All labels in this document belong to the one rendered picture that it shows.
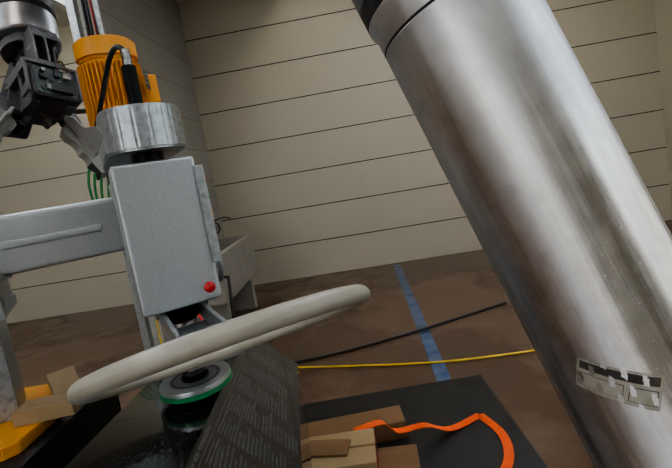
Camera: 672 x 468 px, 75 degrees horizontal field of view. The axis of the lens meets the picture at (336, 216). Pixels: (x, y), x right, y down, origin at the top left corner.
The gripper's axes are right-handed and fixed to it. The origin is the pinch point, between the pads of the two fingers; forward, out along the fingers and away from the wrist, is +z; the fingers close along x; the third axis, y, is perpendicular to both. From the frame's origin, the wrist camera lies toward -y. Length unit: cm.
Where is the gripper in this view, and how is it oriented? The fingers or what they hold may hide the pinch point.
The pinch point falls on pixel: (46, 173)
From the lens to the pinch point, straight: 74.9
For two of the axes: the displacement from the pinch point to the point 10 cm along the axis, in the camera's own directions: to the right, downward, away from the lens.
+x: 5.6, 0.1, 8.3
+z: 3.3, 9.1, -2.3
